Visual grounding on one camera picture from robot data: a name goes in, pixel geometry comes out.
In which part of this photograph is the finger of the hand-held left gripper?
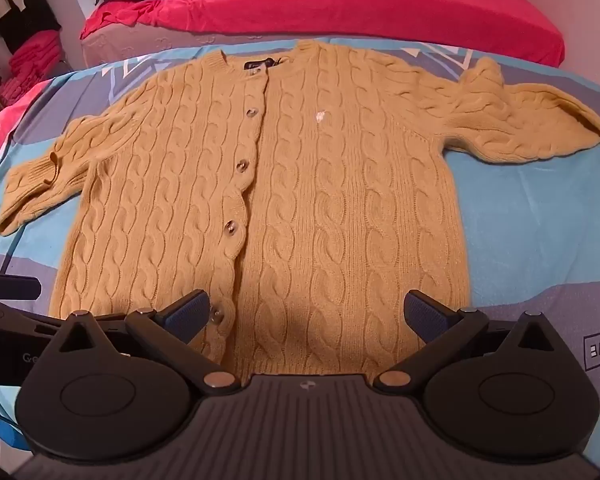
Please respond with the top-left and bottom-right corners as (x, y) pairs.
(0, 270), (42, 302)

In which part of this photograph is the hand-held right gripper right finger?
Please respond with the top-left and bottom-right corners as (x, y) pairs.
(373, 289), (564, 394)

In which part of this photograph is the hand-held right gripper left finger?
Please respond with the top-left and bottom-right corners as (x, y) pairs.
(44, 289), (242, 394)

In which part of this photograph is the mustard cable-knit cardigan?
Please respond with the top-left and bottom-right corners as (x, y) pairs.
(0, 40), (600, 379)

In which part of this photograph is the stack of pink clothes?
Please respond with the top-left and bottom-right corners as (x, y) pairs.
(0, 30), (74, 106)

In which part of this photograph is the blue grey patterned blanket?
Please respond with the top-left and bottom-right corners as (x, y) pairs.
(0, 35), (600, 480)

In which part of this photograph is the grey patterned mattress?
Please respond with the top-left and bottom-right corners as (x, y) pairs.
(80, 27), (301, 68)

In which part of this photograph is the pink pillow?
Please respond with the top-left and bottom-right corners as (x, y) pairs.
(79, 0), (566, 81)

